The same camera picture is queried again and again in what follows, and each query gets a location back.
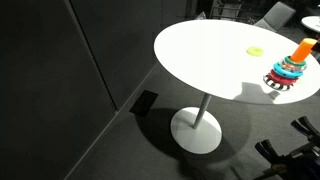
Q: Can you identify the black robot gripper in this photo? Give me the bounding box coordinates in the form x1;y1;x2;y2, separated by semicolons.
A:
311;40;320;53

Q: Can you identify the dark green toy ring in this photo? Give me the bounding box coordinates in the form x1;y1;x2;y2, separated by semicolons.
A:
284;55;307;67

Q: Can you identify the grey chair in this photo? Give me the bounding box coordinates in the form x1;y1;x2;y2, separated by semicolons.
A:
254;1;297;33

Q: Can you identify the black clamp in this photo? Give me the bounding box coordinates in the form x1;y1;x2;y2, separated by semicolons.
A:
254;139;288;165
290;115;320;148

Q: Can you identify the dark equipment stand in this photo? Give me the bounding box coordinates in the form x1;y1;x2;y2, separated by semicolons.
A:
263;143;320;180

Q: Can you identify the black floor plate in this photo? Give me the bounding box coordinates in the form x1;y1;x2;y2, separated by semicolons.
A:
129;89;160;118

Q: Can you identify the orange stacker post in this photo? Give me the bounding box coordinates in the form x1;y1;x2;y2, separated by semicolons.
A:
289;37;318;64

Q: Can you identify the clear plastic toy ring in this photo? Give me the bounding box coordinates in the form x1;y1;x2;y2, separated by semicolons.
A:
280;58;308;73

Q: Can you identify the red toy ring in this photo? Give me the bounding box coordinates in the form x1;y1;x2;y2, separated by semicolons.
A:
267;69;299;86

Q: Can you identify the black white striped ring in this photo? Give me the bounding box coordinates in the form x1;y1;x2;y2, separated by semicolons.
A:
262;73;296;91

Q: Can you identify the yellow toy ring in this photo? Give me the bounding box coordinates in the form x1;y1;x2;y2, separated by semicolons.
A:
245;45;265;58

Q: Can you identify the dark metal frame chair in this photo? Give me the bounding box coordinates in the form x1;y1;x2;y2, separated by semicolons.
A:
209;0;245;21

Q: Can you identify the white table pedestal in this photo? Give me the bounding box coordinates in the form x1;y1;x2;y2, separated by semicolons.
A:
170;93;223;155

